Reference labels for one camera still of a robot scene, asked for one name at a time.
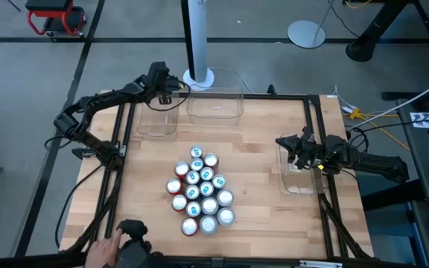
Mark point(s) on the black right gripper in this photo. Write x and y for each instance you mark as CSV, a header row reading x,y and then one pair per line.
x,y
313,149

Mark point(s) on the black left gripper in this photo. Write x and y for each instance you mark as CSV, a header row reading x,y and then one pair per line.
x,y
158,76

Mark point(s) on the clear plastic bin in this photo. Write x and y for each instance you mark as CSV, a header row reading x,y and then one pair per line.
x,y
214,115
296,182
155,126

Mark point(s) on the red Fanta strawberry can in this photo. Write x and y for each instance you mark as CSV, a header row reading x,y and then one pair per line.
x,y
179,203
181,169
174,186
189,226
211,160

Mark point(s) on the blue Spindrift can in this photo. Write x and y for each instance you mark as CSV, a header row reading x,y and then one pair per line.
x,y
225,197

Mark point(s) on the orange Spindrift can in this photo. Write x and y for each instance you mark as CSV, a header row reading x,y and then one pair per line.
x,y
226,216

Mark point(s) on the Spindrift sparkling water can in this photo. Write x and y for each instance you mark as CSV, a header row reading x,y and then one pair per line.
x,y
209,205

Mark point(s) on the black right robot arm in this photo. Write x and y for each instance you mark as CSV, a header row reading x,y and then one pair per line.
x,y
378,164

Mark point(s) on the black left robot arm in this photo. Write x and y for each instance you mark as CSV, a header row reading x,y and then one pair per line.
x,y
125,90

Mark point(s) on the tower fan with round base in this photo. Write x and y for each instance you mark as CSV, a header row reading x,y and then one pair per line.
x,y
198,80

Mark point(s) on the white power adapter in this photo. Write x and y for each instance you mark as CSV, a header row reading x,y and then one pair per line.
x,y
346,109

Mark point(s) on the yellow power plug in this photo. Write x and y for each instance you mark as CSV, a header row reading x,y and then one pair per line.
x,y
355,113

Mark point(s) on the black desk support bar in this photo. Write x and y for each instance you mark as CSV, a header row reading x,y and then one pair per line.
x,y
393,195

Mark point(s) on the grey round floor stand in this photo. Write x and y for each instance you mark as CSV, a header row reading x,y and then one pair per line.
x,y
305,34

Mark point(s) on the black desk foot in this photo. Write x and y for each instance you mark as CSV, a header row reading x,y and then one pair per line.
x,y
400,95

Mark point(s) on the thick black stand leg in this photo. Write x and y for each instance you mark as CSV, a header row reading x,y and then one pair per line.
x,y
367,44

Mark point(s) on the red black rolling stool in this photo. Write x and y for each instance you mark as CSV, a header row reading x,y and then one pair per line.
x,y
56,16

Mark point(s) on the person's hand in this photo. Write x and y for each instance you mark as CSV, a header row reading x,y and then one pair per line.
x,y
103,253

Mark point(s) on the black aluminium table frame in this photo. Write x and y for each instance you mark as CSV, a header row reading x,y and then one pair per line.
x,y
255,95

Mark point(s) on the silver metal bracket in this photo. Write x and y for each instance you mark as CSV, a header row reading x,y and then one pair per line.
x,y
320,264

